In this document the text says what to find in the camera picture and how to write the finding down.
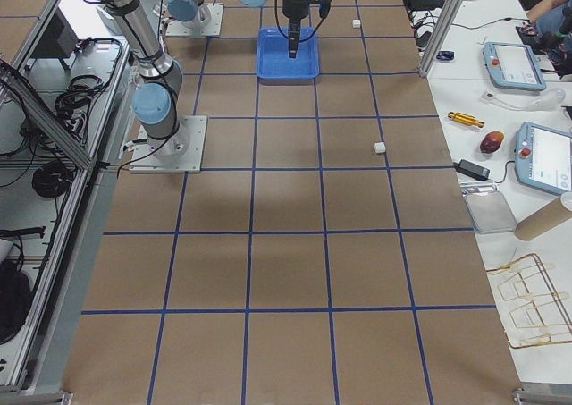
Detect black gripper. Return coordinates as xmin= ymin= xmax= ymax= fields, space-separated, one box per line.
xmin=282 ymin=0 xmax=332 ymax=59

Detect metal tin box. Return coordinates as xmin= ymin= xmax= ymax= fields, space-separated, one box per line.
xmin=459 ymin=181 xmax=517 ymax=234

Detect cardboard tube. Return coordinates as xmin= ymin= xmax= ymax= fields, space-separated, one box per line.
xmin=514 ymin=192 xmax=571 ymax=240

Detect small blue black device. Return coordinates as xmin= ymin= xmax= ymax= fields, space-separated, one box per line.
xmin=436 ymin=50 xmax=455 ymax=62

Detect aluminium frame post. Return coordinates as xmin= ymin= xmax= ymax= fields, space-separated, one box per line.
xmin=418 ymin=0 xmax=463 ymax=78

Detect gold metal cylinder tool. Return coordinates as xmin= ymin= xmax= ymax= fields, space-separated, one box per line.
xmin=447 ymin=112 xmax=485 ymax=129

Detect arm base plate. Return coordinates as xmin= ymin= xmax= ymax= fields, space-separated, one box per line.
xmin=129 ymin=115 xmax=208 ymax=173
xmin=165 ymin=0 xmax=223 ymax=38

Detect upper teach pendant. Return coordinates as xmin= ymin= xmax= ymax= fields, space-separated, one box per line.
xmin=482 ymin=42 xmax=546 ymax=92

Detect black power adapter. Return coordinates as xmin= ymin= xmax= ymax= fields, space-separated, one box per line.
xmin=453 ymin=159 xmax=490 ymax=181

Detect black box on shelf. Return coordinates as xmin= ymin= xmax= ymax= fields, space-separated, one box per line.
xmin=30 ymin=8 xmax=79 ymax=70

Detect blue plastic tray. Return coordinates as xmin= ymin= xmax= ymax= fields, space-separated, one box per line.
xmin=257 ymin=27 xmax=321 ymax=85

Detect coiled black cables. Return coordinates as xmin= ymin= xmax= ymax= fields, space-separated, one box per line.
xmin=31 ymin=159 xmax=72 ymax=199

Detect gold wire rack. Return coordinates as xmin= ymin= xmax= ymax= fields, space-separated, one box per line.
xmin=486 ymin=253 xmax=571 ymax=350

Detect lower teach pendant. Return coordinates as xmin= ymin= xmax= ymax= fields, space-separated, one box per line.
xmin=515 ymin=122 xmax=571 ymax=195

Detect teach pendant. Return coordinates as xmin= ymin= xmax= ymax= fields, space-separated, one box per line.
xmin=515 ymin=122 xmax=571 ymax=195
xmin=482 ymin=42 xmax=546 ymax=92

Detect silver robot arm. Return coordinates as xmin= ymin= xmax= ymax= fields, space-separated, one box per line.
xmin=167 ymin=0 xmax=212 ymax=28
xmin=93 ymin=0 xmax=267 ymax=156

